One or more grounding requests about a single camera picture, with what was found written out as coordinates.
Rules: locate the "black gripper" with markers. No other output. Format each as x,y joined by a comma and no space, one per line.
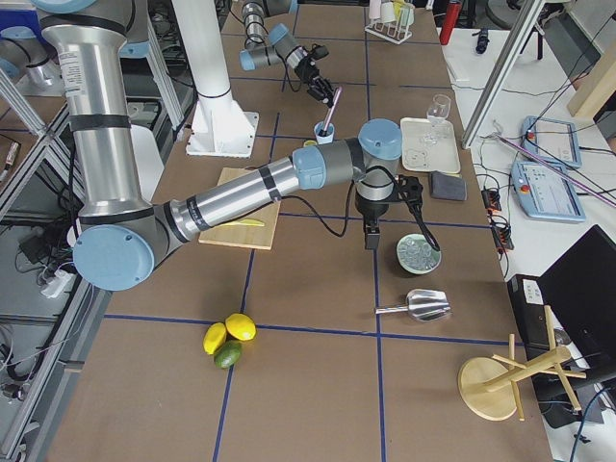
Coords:
306,70
371,208

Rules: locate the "stainless steel muddler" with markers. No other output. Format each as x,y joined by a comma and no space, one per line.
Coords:
327,121

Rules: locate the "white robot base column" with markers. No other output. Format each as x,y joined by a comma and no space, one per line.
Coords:
220,127

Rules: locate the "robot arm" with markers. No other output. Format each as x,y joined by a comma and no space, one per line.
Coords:
124,236
263,47

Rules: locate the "light blue cup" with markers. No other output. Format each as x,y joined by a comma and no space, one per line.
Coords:
327,139

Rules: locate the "whole yellow lemon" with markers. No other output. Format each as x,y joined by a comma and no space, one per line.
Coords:
241,326

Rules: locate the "green bowl of ice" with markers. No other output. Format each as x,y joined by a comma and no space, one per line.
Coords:
416,255

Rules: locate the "dark grey folded cloth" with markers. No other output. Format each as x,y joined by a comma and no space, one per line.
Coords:
447,187

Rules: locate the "metal ice scoop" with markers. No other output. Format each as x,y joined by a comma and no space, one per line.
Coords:
421,305

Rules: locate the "cream bear tray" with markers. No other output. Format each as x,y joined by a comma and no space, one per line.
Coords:
424,156

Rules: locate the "wooden cutting board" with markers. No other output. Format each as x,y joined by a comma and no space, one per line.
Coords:
256,231

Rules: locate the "clear wine glass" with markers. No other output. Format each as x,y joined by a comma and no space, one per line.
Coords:
438,110

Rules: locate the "yellow plastic knife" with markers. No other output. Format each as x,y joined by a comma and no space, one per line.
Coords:
247,222

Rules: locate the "red cylinder bottle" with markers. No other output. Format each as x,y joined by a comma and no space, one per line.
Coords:
451,16

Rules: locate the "blue teach pendant near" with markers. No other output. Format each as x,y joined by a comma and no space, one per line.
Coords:
545,193

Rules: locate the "blue teach pendant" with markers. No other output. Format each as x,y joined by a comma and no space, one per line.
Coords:
545,193
555,141

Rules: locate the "white chair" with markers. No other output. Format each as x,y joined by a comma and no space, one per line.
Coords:
149,162

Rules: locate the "green lime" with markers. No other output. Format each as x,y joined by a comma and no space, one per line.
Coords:
228,354

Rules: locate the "wooden mug tree stand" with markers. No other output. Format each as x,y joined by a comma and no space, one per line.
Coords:
489,385

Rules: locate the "blue teach pendant far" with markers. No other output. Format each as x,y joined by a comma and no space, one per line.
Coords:
555,141

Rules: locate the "black computer monitor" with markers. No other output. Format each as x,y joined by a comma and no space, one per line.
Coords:
580,288

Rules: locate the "white wire cup rack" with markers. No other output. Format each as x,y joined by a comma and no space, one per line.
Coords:
391,20

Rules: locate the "aluminium frame post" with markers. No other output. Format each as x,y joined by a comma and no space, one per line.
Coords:
520,31

